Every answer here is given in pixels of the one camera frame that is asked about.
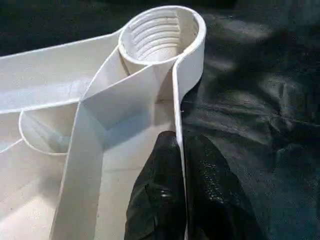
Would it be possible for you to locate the white plastic table top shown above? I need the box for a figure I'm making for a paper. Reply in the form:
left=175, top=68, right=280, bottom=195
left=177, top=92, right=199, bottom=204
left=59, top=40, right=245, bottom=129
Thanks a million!
left=0, top=5, right=207, bottom=240

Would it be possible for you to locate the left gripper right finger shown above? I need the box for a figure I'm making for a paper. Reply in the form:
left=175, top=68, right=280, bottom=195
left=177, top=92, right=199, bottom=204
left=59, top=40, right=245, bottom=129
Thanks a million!
left=184, top=135, right=266, bottom=240

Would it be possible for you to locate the black work mat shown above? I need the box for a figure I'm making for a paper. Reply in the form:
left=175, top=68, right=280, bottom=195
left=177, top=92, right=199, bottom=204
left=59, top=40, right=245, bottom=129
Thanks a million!
left=0, top=0, right=320, bottom=240

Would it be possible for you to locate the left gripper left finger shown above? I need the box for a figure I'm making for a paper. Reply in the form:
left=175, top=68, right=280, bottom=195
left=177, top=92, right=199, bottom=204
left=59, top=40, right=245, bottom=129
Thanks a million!
left=125, top=131, right=187, bottom=240

